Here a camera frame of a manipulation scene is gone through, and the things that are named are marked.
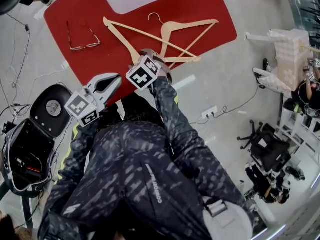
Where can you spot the brown-framed eyeglasses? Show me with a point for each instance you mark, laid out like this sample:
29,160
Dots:
93,44

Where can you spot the white shelf unit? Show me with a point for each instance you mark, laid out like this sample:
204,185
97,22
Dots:
297,131

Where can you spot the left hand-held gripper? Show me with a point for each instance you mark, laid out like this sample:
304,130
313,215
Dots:
96,96

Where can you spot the white power strip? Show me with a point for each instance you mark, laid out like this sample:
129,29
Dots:
209,112

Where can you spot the person's left forearm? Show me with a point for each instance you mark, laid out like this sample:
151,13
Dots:
75,149

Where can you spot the person's dark patterned jacket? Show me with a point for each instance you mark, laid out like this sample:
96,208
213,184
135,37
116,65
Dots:
140,174

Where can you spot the stack of white boxes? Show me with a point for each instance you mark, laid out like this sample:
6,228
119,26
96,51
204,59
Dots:
290,56

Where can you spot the black open backpack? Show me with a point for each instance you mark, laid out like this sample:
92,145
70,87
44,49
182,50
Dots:
27,156

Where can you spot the black office chair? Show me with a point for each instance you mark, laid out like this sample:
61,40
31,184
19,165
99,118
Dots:
268,149

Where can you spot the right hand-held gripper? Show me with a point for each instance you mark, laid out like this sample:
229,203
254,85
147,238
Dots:
141,75

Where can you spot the person's right forearm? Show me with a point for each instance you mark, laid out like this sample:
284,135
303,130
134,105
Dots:
167,109

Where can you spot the wooden clothes hanger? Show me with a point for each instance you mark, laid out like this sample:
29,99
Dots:
125,40
175,25

